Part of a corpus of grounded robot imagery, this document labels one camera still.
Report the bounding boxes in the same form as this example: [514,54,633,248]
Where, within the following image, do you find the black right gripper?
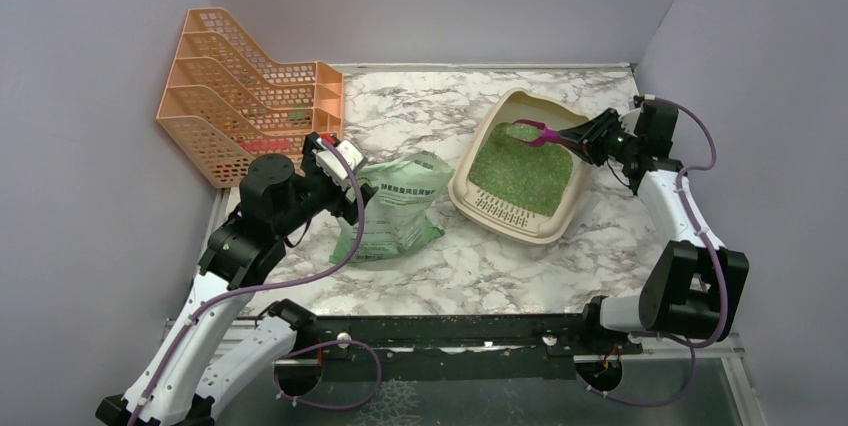
[556,108,640,167]

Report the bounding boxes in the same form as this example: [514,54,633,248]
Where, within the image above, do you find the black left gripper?
[274,134,379,238]

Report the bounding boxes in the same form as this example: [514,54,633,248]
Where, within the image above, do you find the purple plastic litter scoop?
[506,119,575,147]

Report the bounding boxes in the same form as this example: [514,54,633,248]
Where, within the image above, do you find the beige plastic litter box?
[448,88,594,245]

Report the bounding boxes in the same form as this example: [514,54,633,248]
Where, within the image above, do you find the green litter bag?
[329,151,453,263]

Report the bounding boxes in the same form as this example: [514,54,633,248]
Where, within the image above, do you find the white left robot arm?
[95,132,376,425]

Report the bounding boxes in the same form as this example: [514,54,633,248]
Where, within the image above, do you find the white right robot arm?
[556,95,749,353]

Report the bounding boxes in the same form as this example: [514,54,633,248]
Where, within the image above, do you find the green litter pellets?
[468,122,573,216]

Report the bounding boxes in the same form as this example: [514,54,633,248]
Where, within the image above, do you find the orange mesh file rack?
[156,7,345,189]

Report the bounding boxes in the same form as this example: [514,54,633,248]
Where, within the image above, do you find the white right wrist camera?
[620,94,656,134]

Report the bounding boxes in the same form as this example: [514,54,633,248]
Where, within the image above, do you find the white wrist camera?
[620,94,656,134]
[314,135,368,192]

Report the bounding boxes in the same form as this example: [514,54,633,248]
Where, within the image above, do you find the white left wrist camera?
[314,135,368,192]

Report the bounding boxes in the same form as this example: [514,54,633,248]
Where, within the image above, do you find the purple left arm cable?
[125,138,384,426]

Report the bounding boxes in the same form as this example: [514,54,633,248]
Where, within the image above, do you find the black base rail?
[273,313,642,386]

